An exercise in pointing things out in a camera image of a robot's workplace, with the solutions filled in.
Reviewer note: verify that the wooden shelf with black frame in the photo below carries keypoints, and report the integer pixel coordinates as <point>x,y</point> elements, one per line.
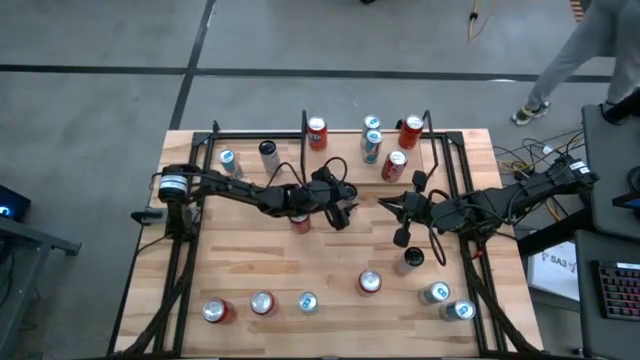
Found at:
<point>360,172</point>

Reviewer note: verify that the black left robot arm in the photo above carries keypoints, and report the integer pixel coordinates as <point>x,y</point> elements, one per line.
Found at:
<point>235,190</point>

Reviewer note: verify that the grey metal stand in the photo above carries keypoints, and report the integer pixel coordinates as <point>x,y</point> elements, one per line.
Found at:
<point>40,235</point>

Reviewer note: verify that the backlit black keyboard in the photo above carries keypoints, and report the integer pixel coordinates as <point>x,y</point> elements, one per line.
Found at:
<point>620,290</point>

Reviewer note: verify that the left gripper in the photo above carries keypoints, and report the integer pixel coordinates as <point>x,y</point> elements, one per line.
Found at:
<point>325,195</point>

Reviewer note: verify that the black pole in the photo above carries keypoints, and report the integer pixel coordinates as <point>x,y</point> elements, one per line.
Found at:
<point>622,107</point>

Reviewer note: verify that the blue silver Red Bull can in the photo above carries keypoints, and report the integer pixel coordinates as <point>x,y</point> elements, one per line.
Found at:
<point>308,302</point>
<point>230,162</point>
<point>436,292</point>
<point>371,122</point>
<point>460,310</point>
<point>370,150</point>

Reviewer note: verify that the red Coca-Cola can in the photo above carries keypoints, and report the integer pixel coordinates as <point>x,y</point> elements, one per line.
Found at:
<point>410,135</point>
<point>394,167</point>

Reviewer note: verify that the black aluminium rig frame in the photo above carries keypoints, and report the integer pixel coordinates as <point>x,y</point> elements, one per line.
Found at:
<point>250,135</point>

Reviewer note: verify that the white paper sign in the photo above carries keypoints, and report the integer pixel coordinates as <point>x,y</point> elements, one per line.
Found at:
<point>555,272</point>

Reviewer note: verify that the person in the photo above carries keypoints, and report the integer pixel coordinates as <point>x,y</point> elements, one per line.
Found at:
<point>575,50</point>

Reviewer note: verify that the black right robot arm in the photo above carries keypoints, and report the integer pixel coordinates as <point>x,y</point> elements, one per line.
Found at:
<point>500,200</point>

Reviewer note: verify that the black monitor with blue light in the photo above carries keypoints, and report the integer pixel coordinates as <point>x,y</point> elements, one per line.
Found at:
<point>15,200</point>

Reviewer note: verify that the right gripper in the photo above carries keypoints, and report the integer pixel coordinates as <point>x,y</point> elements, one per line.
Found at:
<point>414,207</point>

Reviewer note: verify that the grey desk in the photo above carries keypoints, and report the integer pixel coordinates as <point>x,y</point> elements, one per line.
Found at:
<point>585,310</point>

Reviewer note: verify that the grey side table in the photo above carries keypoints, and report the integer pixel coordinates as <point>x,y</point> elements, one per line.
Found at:
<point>607,165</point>

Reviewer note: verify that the red Fanta strawberry can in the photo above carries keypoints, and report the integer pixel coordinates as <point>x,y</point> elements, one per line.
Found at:
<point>317,137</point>
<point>370,281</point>
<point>263,301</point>

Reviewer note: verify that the black mat with orange stripes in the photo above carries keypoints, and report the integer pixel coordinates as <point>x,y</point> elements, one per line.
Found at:
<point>576,4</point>

